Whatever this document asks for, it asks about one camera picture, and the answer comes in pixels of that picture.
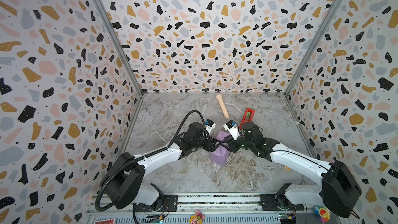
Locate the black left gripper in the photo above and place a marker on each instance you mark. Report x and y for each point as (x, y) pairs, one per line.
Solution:
(210, 143)

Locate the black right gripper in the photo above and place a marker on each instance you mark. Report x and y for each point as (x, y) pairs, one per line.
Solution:
(235, 144)

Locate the pink wrapping paper sheet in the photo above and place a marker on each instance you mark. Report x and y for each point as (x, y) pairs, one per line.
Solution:
(220, 155)

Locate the red tape dispenser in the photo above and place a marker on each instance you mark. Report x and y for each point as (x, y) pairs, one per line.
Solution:
(248, 116)

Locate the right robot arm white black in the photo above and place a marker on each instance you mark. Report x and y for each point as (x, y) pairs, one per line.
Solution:
(334, 187)

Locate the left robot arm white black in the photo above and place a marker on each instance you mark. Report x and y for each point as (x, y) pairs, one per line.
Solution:
(122, 185)

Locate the beige toy microphone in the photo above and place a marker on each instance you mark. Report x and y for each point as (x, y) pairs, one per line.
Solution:
(222, 105)

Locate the pink yellow flower toy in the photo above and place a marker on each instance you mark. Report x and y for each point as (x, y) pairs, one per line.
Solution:
(197, 218)

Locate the rainbow flower toy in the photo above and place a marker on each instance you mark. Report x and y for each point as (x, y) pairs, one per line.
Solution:
(322, 213)

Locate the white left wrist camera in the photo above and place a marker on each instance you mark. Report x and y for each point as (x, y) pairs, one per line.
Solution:
(209, 126)

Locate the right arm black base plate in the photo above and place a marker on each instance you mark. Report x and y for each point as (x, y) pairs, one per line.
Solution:
(274, 202)

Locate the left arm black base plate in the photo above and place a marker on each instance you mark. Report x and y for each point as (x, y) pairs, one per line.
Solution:
(165, 204)

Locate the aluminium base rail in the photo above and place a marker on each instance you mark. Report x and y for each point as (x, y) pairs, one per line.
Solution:
(218, 208)

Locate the aluminium corner post left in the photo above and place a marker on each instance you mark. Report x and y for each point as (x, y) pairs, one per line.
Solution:
(115, 41)

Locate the aluminium corner post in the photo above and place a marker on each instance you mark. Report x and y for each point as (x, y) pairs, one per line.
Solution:
(115, 41)
(313, 44)

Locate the aluminium corner post right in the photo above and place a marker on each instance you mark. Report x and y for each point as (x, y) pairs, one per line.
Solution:
(313, 44)

